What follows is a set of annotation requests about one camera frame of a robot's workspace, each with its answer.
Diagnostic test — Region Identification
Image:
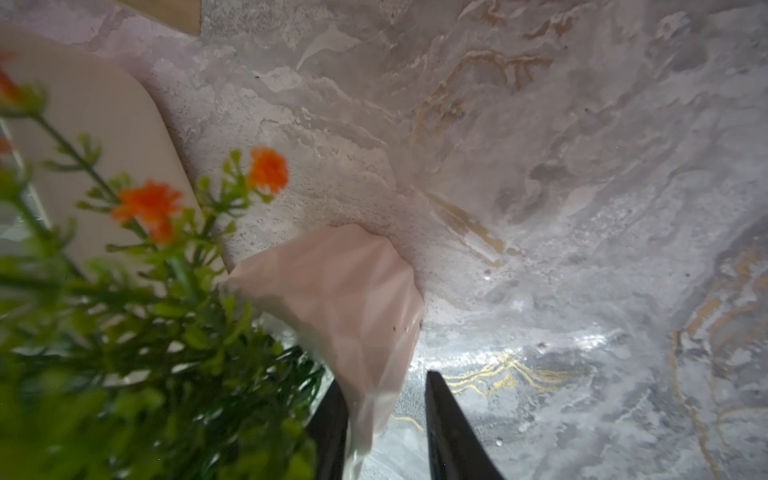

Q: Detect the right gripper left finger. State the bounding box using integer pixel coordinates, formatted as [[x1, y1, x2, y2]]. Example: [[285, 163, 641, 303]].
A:
[[307, 380, 349, 480]]

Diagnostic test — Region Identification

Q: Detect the orange flower pot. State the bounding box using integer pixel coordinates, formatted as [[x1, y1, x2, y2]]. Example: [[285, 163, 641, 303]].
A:
[[1, 75, 424, 479]]

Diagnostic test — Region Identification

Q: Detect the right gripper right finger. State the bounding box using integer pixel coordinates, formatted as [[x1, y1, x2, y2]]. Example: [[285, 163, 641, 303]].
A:
[[425, 371, 503, 480]]

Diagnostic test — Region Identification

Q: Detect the white plastic storage box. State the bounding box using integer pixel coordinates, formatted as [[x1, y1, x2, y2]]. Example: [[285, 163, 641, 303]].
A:
[[1, 24, 200, 269]]

